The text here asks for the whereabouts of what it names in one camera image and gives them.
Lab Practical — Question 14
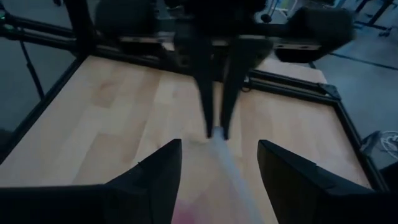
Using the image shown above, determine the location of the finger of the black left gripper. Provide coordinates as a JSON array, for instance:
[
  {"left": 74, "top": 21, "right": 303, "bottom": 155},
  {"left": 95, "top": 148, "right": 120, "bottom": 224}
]
[
  {"left": 186, "top": 39, "right": 216, "bottom": 139},
  {"left": 220, "top": 39, "right": 274, "bottom": 141}
]

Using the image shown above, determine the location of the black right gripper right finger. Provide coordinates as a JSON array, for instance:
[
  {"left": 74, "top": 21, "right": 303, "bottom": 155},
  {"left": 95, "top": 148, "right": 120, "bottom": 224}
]
[{"left": 257, "top": 139, "right": 398, "bottom": 224}]

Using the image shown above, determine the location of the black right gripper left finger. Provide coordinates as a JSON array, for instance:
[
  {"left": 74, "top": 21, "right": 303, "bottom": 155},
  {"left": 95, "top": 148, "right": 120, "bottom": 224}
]
[{"left": 0, "top": 138, "right": 183, "bottom": 224}]

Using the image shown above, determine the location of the clear plastic bag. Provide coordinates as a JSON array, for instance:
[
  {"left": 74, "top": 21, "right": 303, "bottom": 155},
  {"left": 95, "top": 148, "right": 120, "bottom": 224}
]
[{"left": 180, "top": 126, "right": 268, "bottom": 224}]

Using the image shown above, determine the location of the black aluminium table frame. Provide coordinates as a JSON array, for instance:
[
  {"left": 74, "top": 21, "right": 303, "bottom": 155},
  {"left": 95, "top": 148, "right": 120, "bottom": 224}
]
[{"left": 0, "top": 0, "right": 392, "bottom": 194}]

